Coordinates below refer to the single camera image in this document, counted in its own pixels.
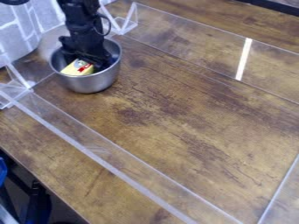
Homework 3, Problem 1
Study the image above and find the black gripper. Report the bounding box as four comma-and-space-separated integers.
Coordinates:
58, 0, 112, 73

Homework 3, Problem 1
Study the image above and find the clear acrylic barrier front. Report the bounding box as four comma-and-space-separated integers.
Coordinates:
0, 84, 243, 224

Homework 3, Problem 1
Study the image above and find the clear acrylic triangular bracket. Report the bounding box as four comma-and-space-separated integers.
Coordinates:
99, 0, 138, 35

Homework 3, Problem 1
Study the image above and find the grey brick pattern cloth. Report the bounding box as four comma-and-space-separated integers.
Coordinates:
0, 0, 59, 67

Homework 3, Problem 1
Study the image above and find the stainless steel bowl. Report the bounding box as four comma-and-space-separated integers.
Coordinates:
50, 39, 122, 94

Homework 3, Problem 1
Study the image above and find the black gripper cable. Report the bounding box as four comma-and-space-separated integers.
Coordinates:
92, 13, 114, 37

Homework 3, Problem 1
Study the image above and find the yellow butter block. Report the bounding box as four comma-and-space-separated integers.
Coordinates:
60, 59, 94, 76

